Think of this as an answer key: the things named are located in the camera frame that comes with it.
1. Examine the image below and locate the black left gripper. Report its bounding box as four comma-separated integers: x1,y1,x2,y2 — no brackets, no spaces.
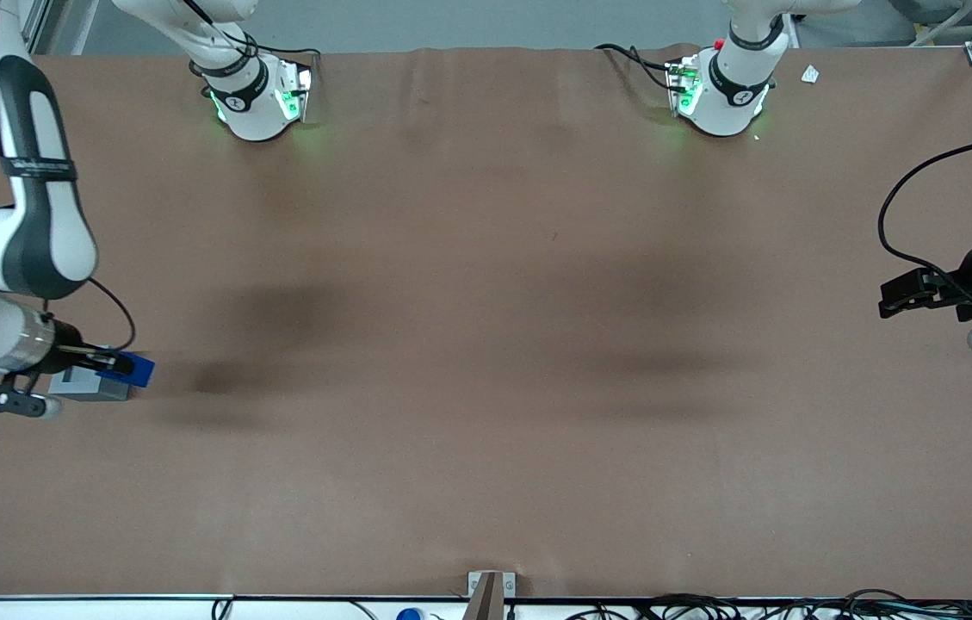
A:
878,231,972,322

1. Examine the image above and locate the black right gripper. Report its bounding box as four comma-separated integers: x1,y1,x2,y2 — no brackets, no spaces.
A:
41,319,136,377

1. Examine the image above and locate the blue plastic part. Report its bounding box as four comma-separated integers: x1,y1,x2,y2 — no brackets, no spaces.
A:
96,350,156,387

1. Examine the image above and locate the gray cube base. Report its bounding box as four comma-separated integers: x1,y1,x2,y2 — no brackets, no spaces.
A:
48,365,134,403

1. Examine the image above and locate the table cover sheet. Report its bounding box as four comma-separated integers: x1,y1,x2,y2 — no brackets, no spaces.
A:
0,45,972,601

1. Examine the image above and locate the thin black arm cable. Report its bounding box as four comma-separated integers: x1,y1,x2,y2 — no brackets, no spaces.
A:
87,276,138,350

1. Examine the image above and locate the long black looping cable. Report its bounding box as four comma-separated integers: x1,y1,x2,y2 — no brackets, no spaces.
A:
877,133,972,287

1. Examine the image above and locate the black base power cable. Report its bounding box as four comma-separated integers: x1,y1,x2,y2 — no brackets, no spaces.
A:
184,0,323,91
594,42,678,92

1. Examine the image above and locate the black cable bundle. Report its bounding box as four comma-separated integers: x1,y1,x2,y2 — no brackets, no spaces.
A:
561,589,972,620

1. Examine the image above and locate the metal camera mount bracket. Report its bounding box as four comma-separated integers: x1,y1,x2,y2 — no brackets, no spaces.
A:
466,570,517,620

